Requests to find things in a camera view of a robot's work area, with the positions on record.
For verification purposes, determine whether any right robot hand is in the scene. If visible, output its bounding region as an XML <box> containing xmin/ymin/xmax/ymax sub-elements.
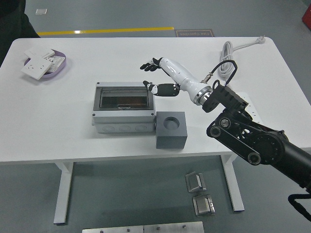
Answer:
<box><xmin>140</xmin><ymin>57</ymin><xmax>207</xmax><ymax>102</ymax></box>

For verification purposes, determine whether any grey electrical box with lid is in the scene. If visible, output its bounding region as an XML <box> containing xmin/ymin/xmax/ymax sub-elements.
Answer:
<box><xmin>92</xmin><ymin>82</ymin><xmax>156</xmax><ymax>133</ymax></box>

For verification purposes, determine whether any grey cube with round hole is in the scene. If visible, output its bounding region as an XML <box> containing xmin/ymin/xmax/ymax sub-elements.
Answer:
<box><xmin>155</xmin><ymin>111</ymin><xmax>188</xmax><ymax>150</ymax></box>

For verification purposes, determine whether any white power strip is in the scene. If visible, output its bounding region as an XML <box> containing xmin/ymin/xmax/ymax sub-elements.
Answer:
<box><xmin>237</xmin><ymin>91</ymin><xmax>261</xmax><ymax>123</ymax></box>

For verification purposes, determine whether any yellow floor tape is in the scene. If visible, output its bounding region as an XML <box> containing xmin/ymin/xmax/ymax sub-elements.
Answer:
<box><xmin>37</xmin><ymin>26</ymin><xmax>175</xmax><ymax>36</ymax></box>

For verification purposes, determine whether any open metal clamp block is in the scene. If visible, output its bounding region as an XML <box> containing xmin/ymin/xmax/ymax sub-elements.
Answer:
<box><xmin>185</xmin><ymin>171</ymin><xmax>207</xmax><ymax>193</ymax></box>

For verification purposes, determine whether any purple tray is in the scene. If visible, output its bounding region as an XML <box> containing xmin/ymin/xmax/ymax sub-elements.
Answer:
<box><xmin>23</xmin><ymin>50</ymin><xmax>68</xmax><ymax>80</ymax></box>

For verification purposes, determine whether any white grey socket insert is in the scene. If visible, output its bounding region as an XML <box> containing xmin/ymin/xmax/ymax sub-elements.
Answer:
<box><xmin>47</xmin><ymin>55</ymin><xmax>66</xmax><ymax>73</ymax></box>

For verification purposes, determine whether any closed metal clamp block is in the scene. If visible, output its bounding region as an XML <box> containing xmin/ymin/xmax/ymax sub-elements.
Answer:
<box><xmin>192</xmin><ymin>194</ymin><xmax>216</xmax><ymax>216</ymax></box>

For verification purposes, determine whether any red object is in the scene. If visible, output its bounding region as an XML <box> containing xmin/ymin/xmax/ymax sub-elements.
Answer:
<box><xmin>302</xmin><ymin>4</ymin><xmax>311</xmax><ymax>25</ymax></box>

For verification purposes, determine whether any white socket panel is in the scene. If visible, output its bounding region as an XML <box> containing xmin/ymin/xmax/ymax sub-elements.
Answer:
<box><xmin>20</xmin><ymin>55</ymin><xmax>53</xmax><ymax>81</ymax></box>

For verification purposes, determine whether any person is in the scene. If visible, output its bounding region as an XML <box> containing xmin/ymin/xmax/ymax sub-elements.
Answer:
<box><xmin>0</xmin><ymin>0</ymin><xmax>41</xmax><ymax>67</ymax></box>

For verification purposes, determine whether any white power cord with plug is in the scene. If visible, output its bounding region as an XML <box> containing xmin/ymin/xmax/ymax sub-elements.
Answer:
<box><xmin>220</xmin><ymin>35</ymin><xmax>267</xmax><ymax>80</ymax></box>

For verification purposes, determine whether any white switch panel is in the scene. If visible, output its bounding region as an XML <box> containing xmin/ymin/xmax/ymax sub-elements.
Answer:
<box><xmin>24</xmin><ymin>46</ymin><xmax>56</xmax><ymax>59</ymax></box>

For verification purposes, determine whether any metal base plate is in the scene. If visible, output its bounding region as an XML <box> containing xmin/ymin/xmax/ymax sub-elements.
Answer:
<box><xmin>82</xmin><ymin>221</ymin><xmax>205</xmax><ymax>233</ymax></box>

